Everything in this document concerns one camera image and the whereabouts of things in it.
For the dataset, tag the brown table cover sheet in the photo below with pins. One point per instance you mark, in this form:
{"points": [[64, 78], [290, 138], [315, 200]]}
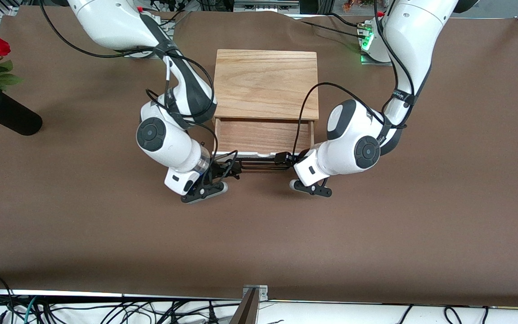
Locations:
{"points": [[106, 234]]}

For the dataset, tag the wooden drawer cabinet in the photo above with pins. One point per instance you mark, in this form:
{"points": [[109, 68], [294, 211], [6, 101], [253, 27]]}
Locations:
{"points": [[265, 83]]}

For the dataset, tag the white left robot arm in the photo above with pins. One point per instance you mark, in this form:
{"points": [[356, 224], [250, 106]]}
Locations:
{"points": [[358, 135]]}

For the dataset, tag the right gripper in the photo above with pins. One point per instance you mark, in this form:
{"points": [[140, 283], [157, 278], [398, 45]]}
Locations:
{"points": [[219, 169]]}

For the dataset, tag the black ribbed vase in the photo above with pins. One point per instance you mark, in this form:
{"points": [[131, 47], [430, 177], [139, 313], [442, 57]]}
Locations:
{"points": [[16, 119]]}

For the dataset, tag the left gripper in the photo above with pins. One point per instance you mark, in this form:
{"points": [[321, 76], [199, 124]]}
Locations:
{"points": [[296, 159]]}

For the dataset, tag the grey equipment box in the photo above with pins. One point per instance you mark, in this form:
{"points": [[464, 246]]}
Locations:
{"points": [[263, 5]]}

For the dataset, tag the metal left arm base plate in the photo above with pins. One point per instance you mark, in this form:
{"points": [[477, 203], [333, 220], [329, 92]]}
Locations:
{"points": [[369, 60]]}

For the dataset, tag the colourful artificial plant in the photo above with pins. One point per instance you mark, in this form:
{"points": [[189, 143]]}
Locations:
{"points": [[353, 4]]}

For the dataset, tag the small metal bracket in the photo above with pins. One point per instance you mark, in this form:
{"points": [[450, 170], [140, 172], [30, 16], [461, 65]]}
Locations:
{"points": [[263, 292]]}

